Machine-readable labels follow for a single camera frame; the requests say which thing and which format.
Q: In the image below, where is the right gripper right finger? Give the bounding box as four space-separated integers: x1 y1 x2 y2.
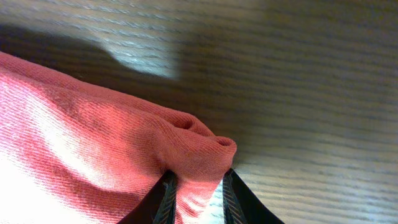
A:
222 169 284 224

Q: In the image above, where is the red printed t-shirt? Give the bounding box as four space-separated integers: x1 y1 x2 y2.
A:
1 53 237 223

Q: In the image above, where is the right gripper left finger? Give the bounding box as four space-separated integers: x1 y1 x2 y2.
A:
118 170 178 224

